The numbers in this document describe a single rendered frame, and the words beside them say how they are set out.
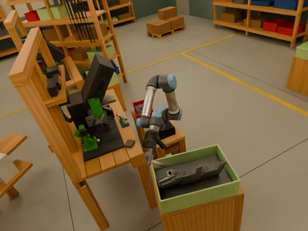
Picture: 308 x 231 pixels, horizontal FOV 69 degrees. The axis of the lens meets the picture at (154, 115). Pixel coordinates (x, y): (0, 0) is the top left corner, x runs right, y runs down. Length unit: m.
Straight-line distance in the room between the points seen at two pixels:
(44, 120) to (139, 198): 1.64
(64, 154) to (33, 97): 0.55
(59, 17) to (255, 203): 4.73
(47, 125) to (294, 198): 2.60
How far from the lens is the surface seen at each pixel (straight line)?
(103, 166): 2.20
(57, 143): 1.93
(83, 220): 3.05
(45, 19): 5.63
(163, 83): 1.85
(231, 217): 2.20
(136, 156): 2.16
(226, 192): 1.88
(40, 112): 1.78
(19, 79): 1.68
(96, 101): 2.49
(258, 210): 2.85
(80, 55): 5.41
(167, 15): 8.81
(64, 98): 2.05
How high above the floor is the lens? 2.40
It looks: 35 degrees down
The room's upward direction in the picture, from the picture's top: 12 degrees counter-clockwise
